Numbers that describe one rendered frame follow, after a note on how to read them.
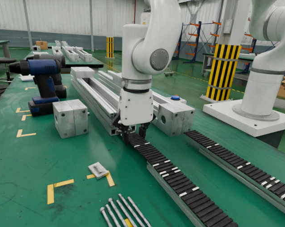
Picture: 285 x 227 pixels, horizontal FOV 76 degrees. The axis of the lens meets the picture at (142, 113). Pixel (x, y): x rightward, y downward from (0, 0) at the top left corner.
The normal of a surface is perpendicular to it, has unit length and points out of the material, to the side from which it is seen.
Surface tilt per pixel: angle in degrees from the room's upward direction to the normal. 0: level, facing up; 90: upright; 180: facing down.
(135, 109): 90
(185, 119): 90
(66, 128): 90
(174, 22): 70
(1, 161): 0
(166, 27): 78
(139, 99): 87
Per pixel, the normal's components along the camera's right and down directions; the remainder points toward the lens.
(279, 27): -0.90, 0.30
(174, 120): 0.48, 0.36
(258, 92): -0.67, 0.26
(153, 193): 0.06, -0.93
